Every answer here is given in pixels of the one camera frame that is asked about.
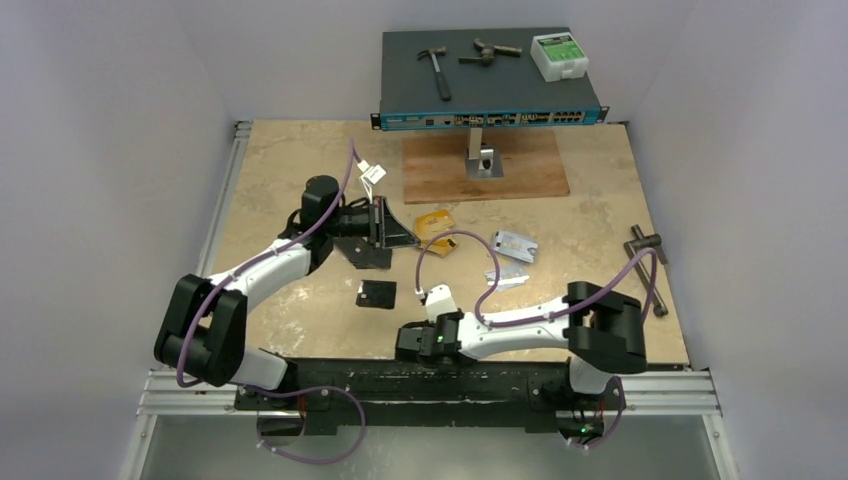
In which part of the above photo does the dark metal crank handle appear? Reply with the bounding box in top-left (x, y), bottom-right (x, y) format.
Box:
top-left (623, 224), bottom-right (670, 317)

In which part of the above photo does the metal stand post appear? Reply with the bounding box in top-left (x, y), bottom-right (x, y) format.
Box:
top-left (465, 127), bottom-right (504, 180)

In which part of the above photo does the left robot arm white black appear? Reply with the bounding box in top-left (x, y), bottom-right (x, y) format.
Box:
top-left (153, 175), bottom-right (420, 409)

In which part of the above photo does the blue network switch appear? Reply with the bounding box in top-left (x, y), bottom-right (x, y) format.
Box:
top-left (371, 27), bottom-right (609, 131)

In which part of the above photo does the black VIP card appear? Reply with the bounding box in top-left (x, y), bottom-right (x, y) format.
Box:
top-left (355, 280), bottom-right (397, 310)

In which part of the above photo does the purple cable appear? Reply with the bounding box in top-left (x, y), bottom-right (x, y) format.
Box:
top-left (414, 230), bottom-right (659, 450)
top-left (175, 139), bottom-right (368, 465)

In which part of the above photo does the wooden board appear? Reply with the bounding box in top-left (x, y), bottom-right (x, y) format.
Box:
top-left (402, 129), bottom-right (570, 204)

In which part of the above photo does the hammer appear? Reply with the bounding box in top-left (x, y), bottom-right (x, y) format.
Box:
top-left (416, 46), bottom-right (452, 102)

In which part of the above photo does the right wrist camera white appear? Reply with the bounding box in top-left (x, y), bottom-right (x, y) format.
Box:
top-left (415, 283), bottom-right (459, 323)

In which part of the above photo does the metal clamp tool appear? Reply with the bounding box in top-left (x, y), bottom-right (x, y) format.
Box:
top-left (458, 38), bottom-right (523, 67)

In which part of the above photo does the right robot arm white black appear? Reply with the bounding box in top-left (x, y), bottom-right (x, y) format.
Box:
top-left (395, 282), bottom-right (648, 407)

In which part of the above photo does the white green box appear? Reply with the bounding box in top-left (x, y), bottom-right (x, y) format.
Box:
top-left (530, 32), bottom-right (589, 83)

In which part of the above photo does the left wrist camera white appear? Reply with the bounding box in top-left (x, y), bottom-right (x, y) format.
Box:
top-left (357, 160), bottom-right (386, 201)

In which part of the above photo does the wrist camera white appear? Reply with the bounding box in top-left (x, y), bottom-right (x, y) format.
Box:
top-left (415, 283), bottom-right (459, 323)
top-left (357, 160), bottom-right (386, 201)

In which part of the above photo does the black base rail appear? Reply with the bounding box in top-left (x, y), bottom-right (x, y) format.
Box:
top-left (235, 358), bottom-right (626, 441)

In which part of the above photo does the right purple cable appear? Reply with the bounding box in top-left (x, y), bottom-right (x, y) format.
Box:
top-left (414, 230), bottom-right (659, 450)

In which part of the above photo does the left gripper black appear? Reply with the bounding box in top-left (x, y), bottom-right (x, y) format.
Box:
top-left (325, 196), bottom-right (419, 249)

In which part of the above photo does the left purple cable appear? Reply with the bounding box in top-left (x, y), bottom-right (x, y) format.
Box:
top-left (175, 139), bottom-right (368, 465)

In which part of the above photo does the aluminium frame rail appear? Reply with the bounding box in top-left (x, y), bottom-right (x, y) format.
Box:
top-left (119, 120), bottom-right (740, 479)

